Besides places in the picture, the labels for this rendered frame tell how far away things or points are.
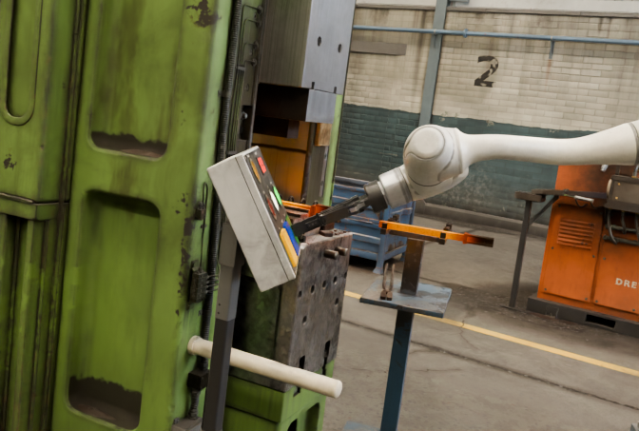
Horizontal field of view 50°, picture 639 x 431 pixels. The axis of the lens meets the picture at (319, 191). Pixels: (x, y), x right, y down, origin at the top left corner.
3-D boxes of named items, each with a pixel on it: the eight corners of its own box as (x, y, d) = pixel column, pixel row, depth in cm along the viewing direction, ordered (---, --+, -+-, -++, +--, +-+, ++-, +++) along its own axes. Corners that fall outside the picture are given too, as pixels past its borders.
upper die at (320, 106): (333, 124, 218) (337, 94, 217) (305, 121, 200) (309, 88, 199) (222, 108, 235) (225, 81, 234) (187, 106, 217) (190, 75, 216)
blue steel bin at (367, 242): (409, 261, 654) (420, 186, 646) (381, 274, 582) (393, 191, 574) (298, 237, 703) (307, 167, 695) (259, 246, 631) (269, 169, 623)
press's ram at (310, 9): (353, 97, 229) (369, -26, 224) (301, 87, 194) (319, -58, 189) (245, 85, 246) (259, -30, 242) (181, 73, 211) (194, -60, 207)
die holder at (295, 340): (336, 358, 238) (353, 231, 233) (284, 393, 203) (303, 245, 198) (203, 319, 261) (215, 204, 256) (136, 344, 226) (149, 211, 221)
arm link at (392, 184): (409, 199, 171) (387, 208, 172) (396, 166, 170) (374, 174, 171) (414, 204, 162) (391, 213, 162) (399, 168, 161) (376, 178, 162)
